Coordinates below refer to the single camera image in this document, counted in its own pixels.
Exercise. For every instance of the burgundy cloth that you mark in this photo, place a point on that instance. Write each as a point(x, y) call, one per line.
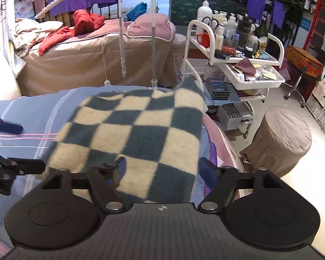
point(246, 66)

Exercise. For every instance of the beige covered round stool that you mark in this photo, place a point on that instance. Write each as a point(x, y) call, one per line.
point(279, 138)

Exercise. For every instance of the red garment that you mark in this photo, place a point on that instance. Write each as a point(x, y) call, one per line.
point(81, 23)

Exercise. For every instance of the white trolley cart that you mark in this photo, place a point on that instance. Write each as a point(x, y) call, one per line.
point(233, 67)

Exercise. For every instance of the rolling metal stool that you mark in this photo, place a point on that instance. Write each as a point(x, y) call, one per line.
point(300, 86)

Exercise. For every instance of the pink bed cover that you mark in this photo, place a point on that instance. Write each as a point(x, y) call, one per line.
point(219, 138)

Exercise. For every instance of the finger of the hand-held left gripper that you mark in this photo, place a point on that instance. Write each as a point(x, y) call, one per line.
point(8, 127)
point(24, 166)

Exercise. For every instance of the grey box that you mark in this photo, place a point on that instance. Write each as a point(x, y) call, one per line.
point(228, 115)

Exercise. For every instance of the metal stand pole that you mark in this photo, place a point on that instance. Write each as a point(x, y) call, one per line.
point(153, 32)
point(121, 32)

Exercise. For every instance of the beige covered massage bed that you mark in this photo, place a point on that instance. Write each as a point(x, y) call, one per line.
point(84, 59)

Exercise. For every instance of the red shelf frame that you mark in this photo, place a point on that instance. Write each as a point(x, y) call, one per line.
point(318, 13)

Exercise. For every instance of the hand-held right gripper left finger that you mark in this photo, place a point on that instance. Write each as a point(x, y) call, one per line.
point(120, 169)

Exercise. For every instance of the checkered knit sweater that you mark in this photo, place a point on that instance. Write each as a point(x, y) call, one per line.
point(140, 135)

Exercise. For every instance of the blue striped blanket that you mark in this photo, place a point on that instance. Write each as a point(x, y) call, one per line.
point(24, 140)

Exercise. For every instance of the pink pillow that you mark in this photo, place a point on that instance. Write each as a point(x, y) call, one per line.
point(151, 27)

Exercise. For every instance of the white pump bottle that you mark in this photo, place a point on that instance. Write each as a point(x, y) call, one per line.
point(204, 13)

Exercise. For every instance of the red mug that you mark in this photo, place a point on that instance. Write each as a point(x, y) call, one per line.
point(204, 39)

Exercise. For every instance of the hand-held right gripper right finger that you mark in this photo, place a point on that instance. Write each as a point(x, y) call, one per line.
point(208, 172)

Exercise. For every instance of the white crumpled comforter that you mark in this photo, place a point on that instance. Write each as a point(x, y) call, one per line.
point(29, 32)

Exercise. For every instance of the stack of dark boxes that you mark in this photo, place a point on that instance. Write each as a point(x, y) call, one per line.
point(218, 88)

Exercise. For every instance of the orange patterned box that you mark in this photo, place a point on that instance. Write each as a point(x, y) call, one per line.
point(303, 59)

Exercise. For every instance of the blue bag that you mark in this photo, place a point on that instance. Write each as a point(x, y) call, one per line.
point(136, 10)

